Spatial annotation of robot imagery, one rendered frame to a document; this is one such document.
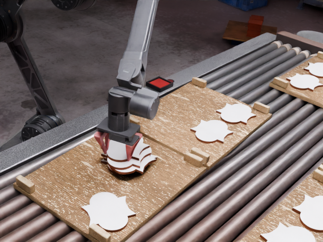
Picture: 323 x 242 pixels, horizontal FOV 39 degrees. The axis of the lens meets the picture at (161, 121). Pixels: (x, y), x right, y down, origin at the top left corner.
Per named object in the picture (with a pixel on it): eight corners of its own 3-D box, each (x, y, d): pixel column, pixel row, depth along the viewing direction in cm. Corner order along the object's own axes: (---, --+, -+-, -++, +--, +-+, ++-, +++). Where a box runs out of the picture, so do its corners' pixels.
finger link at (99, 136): (116, 164, 125) (117, 135, 120) (93, 157, 127) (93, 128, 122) (127, 151, 130) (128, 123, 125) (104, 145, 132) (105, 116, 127)
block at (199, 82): (191, 83, 178) (192, 77, 177) (193, 82, 180) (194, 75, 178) (204, 89, 175) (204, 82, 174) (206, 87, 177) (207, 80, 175)
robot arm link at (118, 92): (115, 80, 120) (104, 89, 115) (139, 87, 118) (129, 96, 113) (114, 104, 123) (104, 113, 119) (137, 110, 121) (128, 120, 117)
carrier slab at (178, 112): (119, 125, 153) (120, 121, 152) (191, 84, 181) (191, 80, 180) (208, 170, 135) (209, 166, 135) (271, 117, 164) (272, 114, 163)
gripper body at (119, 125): (130, 143, 120) (131, 118, 116) (95, 132, 122) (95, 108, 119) (140, 131, 125) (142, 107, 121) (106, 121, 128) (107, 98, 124)
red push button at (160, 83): (148, 85, 179) (148, 82, 178) (158, 80, 183) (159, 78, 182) (159, 91, 176) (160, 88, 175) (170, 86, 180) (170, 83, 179)
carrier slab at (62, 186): (13, 187, 123) (12, 183, 123) (116, 127, 152) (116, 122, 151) (110, 254, 107) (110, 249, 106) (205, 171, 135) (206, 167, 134)
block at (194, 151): (189, 156, 138) (190, 148, 137) (192, 153, 140) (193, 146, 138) (206, 164, 135) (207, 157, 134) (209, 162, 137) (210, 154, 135)
